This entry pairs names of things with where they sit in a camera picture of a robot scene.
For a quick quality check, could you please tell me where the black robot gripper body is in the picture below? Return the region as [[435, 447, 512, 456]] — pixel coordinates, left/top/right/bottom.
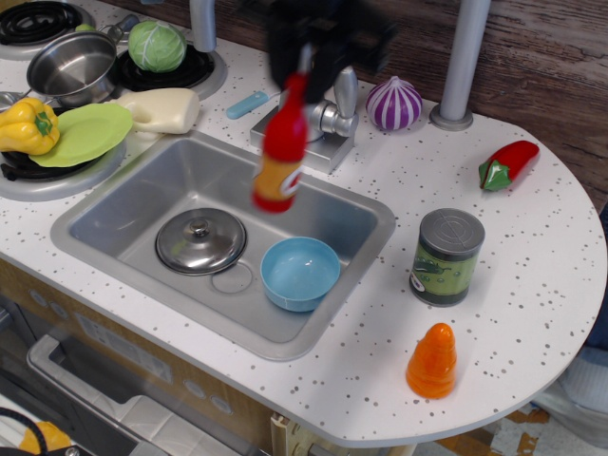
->
[[266, 1, 397, 103]]

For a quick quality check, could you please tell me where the red toy ketchup bottle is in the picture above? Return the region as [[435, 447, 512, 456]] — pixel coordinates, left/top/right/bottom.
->
[[253, 73, 308, 213]]

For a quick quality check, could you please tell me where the cream toy bottle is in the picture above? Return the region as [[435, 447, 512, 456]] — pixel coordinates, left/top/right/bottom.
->
[[115, 87, 200, 134]]

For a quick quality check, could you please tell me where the silver toy sink basin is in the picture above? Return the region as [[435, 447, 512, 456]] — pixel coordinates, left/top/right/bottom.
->
[[51, 131, 395, 360]]

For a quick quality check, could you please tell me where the purple toy onion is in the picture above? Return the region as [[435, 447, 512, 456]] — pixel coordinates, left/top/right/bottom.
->
[[366, 76, 423, 131]]

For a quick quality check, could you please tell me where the silver toy faucet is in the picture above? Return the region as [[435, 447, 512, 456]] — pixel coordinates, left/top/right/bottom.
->
[[249, 66, 360, 175]]

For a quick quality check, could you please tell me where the black stove burner right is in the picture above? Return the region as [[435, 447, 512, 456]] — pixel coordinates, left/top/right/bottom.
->
[[118, 45, 228, 101]]

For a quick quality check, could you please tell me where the black stove burner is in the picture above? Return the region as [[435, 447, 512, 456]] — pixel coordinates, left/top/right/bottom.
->
[[1, 142, 126, 202], [1, 1, 96, 61], [118, 45, 228, 101]]

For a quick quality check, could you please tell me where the green toy cabbage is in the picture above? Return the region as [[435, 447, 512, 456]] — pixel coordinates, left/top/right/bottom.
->
[[128, 21, 187, 73]]

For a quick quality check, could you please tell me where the red toy chili pepper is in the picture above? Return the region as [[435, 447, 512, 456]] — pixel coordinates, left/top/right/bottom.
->
[[478, 141, 540, 191]]

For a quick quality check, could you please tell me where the light blue plastic bowl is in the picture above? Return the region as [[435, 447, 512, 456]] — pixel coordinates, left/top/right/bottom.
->
[[260, 237, 341, 313]]

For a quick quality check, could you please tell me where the green pickle toy can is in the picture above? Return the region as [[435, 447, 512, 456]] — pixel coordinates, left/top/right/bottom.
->
[[409, 208, 485, 307]]

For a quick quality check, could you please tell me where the steel pot lid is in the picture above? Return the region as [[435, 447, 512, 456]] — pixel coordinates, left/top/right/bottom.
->
[[155, 208, 247, 276]]

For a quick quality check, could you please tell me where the steel toy pot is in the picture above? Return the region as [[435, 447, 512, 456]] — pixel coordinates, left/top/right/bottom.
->
[[27, 14, 140, 107]]

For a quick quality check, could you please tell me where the light green plastic plate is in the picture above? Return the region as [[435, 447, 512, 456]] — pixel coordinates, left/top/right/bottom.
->
[[30, 103, 133, 168]]

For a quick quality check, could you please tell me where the black stove burner back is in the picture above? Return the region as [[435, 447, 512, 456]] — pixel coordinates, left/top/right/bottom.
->
[[1, 1, 96, 61]]

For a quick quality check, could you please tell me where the yellow toy bell pepper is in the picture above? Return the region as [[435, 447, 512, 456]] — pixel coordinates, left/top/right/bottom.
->
[[1, 98, 61, 156]]

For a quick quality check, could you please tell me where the orange toy carrot piece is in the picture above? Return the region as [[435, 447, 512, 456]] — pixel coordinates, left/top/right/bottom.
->
[[406, 323, 457, 399]]

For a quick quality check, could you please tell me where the black stove burner front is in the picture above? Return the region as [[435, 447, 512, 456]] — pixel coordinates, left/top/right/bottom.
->
[[1, 142, 126, 202]]

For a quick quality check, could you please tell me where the yellow object bottom left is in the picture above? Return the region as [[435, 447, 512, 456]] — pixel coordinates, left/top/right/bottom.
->
[[17, 421, 72, 455]]

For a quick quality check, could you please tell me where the light blue toy utensil handle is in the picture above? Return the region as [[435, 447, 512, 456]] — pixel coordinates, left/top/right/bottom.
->
[[225, 91, 270, 120]]

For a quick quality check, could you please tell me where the grey post with base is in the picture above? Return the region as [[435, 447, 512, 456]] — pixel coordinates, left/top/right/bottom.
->
[[429, 0, 491, 131]]

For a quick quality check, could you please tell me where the grey post left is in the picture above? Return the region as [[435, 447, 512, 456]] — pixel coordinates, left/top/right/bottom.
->
[[189, 0, 217, 53]]

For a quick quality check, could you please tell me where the grey oven door handle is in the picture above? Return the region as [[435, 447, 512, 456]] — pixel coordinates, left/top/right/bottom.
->
[[27, 334, 165, 455]]

